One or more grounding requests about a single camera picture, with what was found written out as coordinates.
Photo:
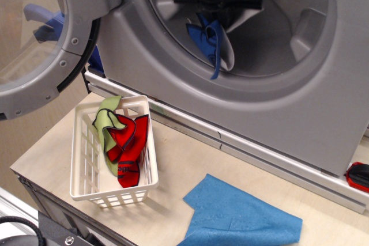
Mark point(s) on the blue cloth with black trim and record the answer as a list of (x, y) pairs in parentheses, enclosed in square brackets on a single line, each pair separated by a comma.
[(208, 37)]

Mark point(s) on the white plastic laundry basket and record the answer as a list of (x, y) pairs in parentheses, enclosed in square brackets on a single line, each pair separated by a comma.
[(90, 177)]

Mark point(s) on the grey toy washing machine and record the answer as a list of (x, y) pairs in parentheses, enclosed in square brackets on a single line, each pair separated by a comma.
[(300, 36)]

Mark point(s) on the green cloth with black trim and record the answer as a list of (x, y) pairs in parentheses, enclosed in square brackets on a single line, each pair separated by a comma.
[(107, 119)]

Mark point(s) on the red cloth with black trim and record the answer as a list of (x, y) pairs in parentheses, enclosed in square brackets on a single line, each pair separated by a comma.
[(122, 159)]

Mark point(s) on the blue plastic clamp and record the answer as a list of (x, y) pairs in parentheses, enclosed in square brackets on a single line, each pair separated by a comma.
[(51, 30)]

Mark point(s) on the grey round washer door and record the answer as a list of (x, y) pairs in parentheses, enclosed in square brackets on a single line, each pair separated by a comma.
[(33, 74)]

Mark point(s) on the large blue cloth on table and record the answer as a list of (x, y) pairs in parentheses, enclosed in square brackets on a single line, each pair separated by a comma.
[(226, 215)]

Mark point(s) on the red and black tool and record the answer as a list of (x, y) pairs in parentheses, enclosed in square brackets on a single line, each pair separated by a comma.
[(357, 176)]

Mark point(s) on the white aluminium base rail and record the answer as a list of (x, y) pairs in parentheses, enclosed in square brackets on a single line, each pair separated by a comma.
[(219, 142)]

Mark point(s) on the metal table frame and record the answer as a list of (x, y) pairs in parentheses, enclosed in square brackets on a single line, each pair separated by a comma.
[(67, 215)]

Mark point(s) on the black metal bracket with bolt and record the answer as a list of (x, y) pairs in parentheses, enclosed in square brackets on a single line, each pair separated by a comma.
[(56, 234)]

